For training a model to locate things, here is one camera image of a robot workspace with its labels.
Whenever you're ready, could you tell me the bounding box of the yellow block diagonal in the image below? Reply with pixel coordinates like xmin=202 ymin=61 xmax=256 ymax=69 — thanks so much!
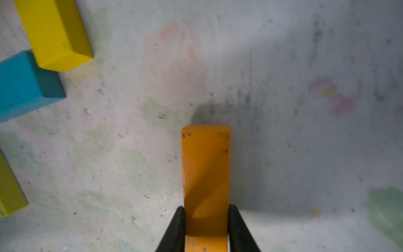
xmin=15 ymin=0 xmax=93 ymax=72

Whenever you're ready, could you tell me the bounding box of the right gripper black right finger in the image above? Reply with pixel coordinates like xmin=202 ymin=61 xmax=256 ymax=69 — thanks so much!
xmin=228 ymin=204 xmax=261 ymax=252

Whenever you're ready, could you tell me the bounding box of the orange block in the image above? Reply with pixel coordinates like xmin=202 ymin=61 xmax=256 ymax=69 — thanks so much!
xmin=181 ymin=125 xmax=232 ymax=252

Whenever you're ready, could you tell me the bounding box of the yellow block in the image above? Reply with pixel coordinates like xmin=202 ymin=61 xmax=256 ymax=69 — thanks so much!
xmin=0 ymin=151 xmax=28 ymax=218

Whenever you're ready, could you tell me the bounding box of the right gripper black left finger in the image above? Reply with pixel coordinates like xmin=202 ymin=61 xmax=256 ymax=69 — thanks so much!
xmin=155 ymin=206 xmax=186 ymax=252

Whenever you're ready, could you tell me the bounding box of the teal block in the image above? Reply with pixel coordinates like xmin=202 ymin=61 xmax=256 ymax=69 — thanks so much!
xmin=1 ymin=51 xmax=66 ymax=122

